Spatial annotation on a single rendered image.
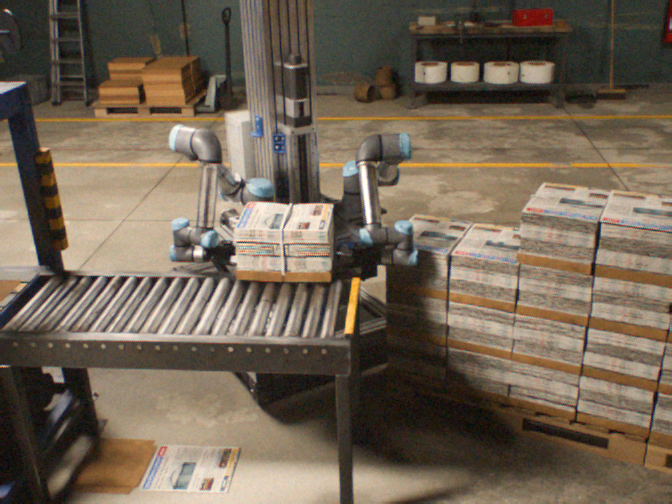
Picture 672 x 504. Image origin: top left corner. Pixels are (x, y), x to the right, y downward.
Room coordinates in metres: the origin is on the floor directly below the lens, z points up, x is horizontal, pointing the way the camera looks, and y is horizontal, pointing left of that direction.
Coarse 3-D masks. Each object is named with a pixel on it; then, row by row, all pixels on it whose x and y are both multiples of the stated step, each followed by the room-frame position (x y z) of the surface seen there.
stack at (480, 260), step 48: (432, 240) 2.96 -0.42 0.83; (480, 240) 2.95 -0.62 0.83; (432, 288) 2.86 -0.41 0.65; (480, 288) 2.76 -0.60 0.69; (528, 288) 2.68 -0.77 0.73; (576, 288) 2.60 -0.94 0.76; (624, 288) 2.52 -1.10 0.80; (480, 336) 2.76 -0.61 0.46; (528, 336) 2.66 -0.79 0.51; (576, 336) 2.57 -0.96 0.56; (624, 336) 2.50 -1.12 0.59; (480, 384) 2.75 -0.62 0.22; (528, 384) 2.65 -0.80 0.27; (576, 384) 2.57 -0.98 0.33; (528, 432) 2.65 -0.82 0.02
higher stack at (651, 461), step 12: (660, 372) 2.56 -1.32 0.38; (660, 396) 2.42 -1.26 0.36; (660, 408) 2.43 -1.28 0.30; (660, 420) 2.42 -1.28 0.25; (660, 432) 2.42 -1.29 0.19; (648, 444) 2.43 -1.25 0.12; (660, 444) 2.41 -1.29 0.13; (648, 456) 2.43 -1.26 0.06; (660, 456) 2.41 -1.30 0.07; (660, 468) 2.40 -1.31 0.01
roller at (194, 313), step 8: (208, 280) 2.69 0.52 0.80; (208, 288) 2.63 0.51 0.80; (200, 296) 2.56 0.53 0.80; (208, 296) 2.59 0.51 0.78; (192, 304) 2.50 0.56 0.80; (200, 304) 2.50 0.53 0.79; (192, 312) 2.43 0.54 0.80; (200, 312) 2.47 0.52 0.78; (184, 320) 2.38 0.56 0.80; (192, 320) 2.38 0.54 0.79; (184, 328) 2.32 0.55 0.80; (192, 328) 2.35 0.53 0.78
